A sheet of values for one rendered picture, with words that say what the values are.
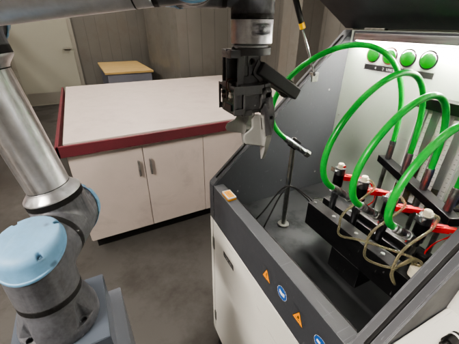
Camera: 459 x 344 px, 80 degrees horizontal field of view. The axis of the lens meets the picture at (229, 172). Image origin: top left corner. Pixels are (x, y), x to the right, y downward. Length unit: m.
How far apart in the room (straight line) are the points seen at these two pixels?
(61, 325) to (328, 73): 1.06
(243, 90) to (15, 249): 0.48
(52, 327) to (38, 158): 0.32
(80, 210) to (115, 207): 1.40
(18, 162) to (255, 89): 0.47
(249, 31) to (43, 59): 6.22
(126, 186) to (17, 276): 1.47
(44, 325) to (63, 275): 0.10
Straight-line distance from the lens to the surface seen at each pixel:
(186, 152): 2.01
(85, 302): 0.70
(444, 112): 0.75
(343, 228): 0.81
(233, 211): 0.87
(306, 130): 1.12
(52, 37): 6.59
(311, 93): 1.08
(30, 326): 0.69
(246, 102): 0.53
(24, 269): 0.59
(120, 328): 0.82
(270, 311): 0.86
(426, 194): 0.83
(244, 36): 0.51
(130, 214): 2.13
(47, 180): 0.66
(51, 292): 0.63
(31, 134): 0.64
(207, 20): 4.25
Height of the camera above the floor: 1.46
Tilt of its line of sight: 28 degrees down
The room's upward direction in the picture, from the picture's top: straight up
